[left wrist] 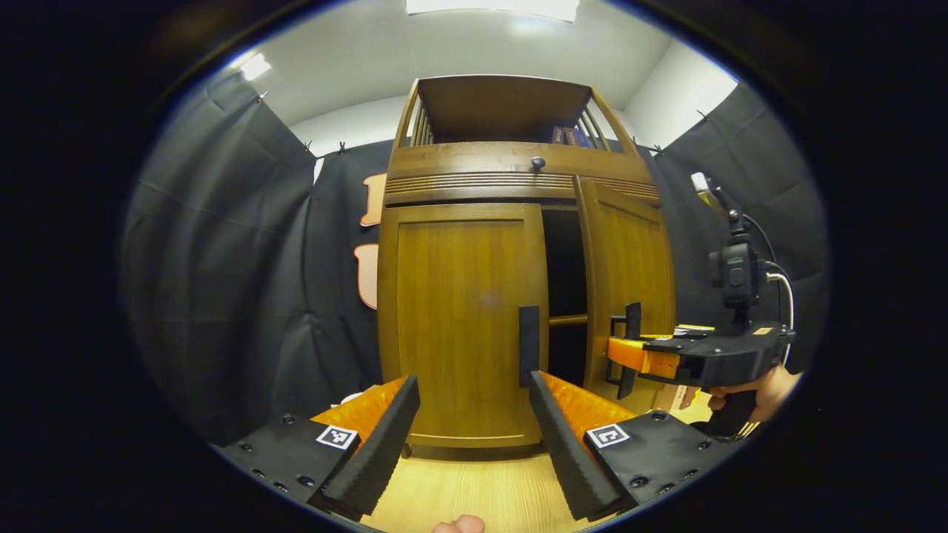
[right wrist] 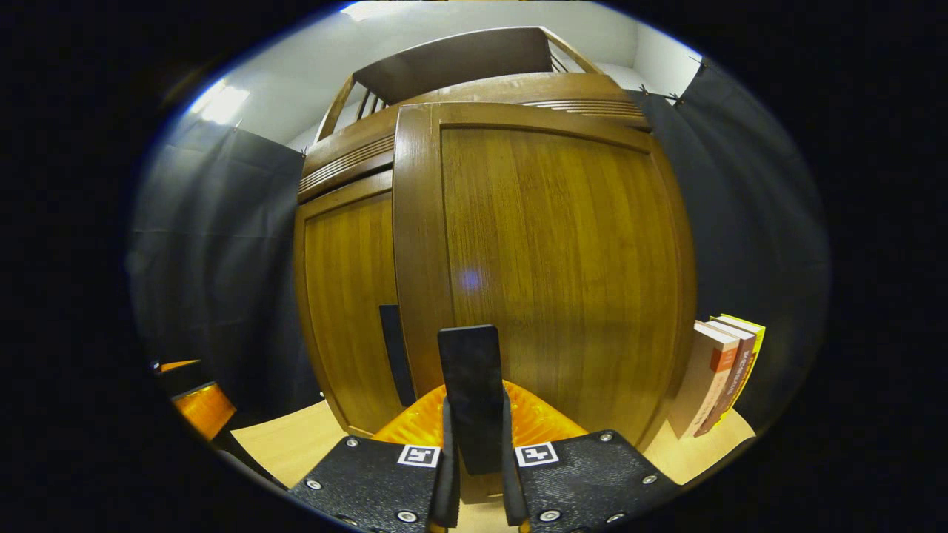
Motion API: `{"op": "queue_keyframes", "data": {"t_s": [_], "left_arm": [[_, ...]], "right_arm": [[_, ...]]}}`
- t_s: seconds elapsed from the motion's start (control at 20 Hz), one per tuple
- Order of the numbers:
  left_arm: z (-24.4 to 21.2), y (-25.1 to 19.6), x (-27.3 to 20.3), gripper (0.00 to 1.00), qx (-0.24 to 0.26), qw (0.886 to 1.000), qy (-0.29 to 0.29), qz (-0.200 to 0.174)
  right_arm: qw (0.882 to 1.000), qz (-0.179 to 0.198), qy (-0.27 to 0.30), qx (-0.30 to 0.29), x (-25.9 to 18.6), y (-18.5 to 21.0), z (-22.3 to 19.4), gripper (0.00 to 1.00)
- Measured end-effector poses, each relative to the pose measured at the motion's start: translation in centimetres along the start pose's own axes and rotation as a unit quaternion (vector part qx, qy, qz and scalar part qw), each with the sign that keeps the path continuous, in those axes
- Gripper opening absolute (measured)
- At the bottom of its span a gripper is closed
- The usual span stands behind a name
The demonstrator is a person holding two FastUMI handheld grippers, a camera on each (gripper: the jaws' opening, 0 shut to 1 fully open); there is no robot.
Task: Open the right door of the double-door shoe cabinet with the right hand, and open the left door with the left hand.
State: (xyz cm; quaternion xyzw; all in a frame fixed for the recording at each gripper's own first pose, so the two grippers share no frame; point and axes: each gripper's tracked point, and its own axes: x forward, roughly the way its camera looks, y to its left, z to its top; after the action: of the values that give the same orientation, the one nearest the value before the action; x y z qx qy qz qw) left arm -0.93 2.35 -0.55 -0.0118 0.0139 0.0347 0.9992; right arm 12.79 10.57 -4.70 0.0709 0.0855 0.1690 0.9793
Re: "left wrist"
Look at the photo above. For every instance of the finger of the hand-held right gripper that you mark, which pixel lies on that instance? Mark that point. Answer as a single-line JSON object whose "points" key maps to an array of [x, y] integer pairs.
{"points": [[644, 359]]}

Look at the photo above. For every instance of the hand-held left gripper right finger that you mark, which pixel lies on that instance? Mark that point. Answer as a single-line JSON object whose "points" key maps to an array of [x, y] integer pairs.
{"points": [[566, 459]]}

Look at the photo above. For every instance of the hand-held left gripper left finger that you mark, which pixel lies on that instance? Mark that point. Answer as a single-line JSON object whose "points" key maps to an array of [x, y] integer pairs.
{"points": [[378, 451]]}

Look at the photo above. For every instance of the wooden shoe cabinet door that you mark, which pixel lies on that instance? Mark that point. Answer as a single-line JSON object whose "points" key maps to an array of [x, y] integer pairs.
{"points": [[629, 259], [459, 318]]}

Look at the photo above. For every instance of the wooden double-door shoe cabinet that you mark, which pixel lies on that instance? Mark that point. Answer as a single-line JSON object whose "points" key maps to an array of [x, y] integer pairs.
{"points": [[474, 159]]}

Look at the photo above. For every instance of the wooden inner cabinet shelf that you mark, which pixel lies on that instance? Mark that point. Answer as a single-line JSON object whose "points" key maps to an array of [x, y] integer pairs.
{"points": [[569, 320]]}

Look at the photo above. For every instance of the small white object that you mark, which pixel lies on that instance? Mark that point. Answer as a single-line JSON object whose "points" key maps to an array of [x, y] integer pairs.
{"points": [[352, 398]]}

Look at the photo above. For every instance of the reddish brown book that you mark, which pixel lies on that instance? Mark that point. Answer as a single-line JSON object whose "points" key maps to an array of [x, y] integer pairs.
{"points": [[571, 137]]}

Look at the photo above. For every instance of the large ceiling light panel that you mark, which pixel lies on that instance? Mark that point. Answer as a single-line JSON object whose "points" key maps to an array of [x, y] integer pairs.
{"points": [[492, 7]]}

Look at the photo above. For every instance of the small ceiling light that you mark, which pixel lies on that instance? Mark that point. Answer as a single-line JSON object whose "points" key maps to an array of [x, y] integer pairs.
{"points": [[255, 66]]}

